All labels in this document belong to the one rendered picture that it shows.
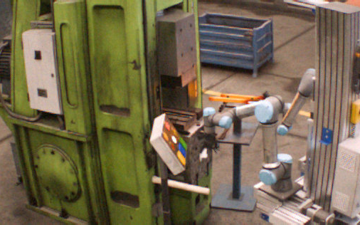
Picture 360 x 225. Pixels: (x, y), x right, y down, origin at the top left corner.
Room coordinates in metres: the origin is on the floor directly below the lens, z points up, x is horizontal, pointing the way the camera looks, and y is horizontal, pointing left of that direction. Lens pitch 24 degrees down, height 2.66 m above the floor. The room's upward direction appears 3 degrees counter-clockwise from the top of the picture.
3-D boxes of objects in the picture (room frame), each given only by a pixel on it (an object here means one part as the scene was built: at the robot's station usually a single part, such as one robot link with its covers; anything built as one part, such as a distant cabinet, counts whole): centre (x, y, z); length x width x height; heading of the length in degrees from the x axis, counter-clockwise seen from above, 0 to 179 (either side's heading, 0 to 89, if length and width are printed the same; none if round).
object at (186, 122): (3.80, 0.11, 0.96); 0.42 x 0.20 x 0.09; 61
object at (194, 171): (3.86, 0.09, 0.69); 0.56 x 0.38 x 0.45; 61
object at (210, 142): (3.16, -0.19, 1.07); 0.09 x 0.08 x 0.12; 39
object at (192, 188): (3.36, 0.02, 0.62); 0.44 x 0.05 x 0.05; 61
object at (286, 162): (2.92, -0.63, 0.98); 0.13 x 0.12 x 0.14; 137
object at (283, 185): (2.92, -0.64, 0.87); 0.15 x 0.15 x 0.10
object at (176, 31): (3.84, 0.09, 1.56); 0.42 x 0.39 x 0.40; 61
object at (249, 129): (4.09, -0.47, 0.67); 0.40 x 0.30 x 0.02; 160
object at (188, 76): (3.80, 0.11, 1.32); 0.42 x 0.20 x 0.10; 61
